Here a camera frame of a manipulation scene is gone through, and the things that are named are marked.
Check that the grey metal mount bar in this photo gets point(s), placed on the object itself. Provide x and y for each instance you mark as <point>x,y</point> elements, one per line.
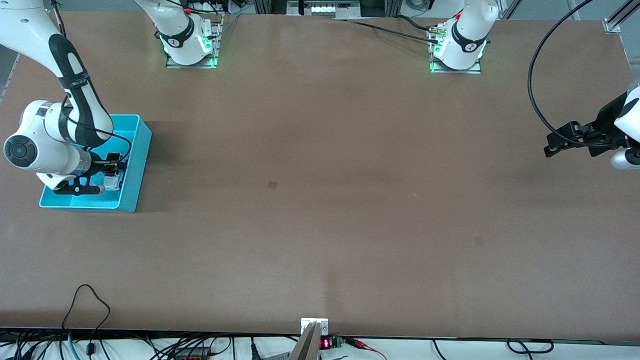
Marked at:
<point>307,347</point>

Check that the aluminium corner profile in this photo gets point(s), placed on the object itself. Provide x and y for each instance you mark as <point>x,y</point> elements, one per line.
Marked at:
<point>612,26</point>

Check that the white jeep toy black roof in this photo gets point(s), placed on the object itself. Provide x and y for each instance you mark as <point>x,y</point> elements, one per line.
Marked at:
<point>112,182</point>

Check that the grey power strip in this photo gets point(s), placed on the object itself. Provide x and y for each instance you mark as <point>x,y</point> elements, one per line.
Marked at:
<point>192,356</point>

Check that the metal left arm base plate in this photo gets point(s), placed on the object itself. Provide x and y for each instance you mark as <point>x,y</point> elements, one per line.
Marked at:
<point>470,71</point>

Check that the aluminium frame rack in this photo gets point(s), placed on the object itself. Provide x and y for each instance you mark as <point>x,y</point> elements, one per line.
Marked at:
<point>295,6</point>

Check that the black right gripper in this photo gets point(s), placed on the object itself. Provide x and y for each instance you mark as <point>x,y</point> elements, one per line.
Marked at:
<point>99,164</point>

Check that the lit white device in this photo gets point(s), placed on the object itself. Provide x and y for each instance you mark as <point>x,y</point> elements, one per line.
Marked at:
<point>327,9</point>

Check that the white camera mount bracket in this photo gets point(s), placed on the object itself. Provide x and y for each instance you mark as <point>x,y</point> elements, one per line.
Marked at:
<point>306,322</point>

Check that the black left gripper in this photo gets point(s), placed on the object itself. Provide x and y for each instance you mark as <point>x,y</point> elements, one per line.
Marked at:
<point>605,124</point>

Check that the turquoise plastic bin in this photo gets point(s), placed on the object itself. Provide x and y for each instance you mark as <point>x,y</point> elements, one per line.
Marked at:
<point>135,165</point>

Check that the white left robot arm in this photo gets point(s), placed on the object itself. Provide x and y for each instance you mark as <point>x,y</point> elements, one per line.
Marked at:
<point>465,30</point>

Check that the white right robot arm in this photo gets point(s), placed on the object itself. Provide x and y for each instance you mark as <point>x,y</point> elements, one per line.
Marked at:
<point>45,150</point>

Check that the red digit display module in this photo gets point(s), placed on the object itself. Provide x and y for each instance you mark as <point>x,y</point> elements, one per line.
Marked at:
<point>327,343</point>

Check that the red clip lead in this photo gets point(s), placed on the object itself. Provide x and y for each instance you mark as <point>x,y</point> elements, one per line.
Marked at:
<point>360,343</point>

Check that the black power plug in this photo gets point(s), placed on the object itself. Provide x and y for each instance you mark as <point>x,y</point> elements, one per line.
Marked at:
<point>255,350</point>

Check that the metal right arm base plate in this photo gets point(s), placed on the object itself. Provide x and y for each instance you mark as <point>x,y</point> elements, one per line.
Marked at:
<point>218,45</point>

